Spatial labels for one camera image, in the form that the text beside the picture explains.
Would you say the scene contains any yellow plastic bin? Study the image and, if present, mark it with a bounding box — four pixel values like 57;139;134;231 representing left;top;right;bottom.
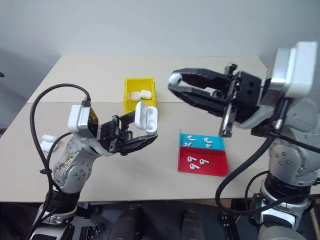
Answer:
122;77;159;114

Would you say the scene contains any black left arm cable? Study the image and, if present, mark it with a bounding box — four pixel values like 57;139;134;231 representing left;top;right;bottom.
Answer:
23;83;92;240

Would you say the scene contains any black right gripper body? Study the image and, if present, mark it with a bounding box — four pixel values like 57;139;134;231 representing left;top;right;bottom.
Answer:
218;63;266;138

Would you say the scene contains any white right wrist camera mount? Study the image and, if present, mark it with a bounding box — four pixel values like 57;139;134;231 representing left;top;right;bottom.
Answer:
271;41;319;99

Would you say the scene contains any blue plastic tray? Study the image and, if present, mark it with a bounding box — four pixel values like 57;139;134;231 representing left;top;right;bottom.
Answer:
178;128;227;152

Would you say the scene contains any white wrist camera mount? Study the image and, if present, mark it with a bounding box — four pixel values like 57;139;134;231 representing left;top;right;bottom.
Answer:
67;104;100;140
271;41;319;99

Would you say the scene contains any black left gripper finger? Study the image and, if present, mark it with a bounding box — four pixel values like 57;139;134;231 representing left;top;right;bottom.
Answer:
118;134;159;157
119;110;137;127

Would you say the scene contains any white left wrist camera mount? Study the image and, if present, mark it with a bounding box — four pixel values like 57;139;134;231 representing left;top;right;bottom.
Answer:
67;104;100;140

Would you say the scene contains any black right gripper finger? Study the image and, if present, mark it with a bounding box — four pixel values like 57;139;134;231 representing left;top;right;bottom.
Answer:
170;67;236;88
167;85;228;118

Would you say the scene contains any red plastic tray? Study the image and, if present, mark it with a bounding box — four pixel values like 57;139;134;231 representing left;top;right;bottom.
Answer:
177;146;230;178

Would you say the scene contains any dark rounded shape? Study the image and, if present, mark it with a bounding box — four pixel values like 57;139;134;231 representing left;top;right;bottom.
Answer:
178;209;205;240
109;206;142;240

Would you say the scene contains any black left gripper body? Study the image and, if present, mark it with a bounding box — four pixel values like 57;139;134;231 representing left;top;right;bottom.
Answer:
98;114;134;154

